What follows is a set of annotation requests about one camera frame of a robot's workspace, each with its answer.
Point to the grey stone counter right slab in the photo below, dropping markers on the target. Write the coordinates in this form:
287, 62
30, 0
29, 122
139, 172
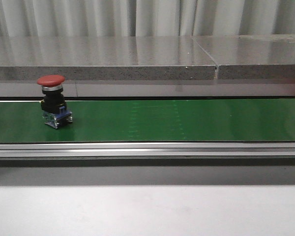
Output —
252, 58

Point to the grey stone counter slab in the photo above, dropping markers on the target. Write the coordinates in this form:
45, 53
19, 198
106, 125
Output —
104, 58
252, 58

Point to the green conveyor belt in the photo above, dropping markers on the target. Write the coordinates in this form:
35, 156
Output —
154, 120

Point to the grey stone counter left slab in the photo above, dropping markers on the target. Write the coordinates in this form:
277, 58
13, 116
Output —
104, 58

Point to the white pleated curtain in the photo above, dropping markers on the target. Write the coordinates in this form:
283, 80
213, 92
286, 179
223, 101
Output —
146, 17

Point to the aluminium conveyor frame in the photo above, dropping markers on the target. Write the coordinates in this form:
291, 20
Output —
143, 150

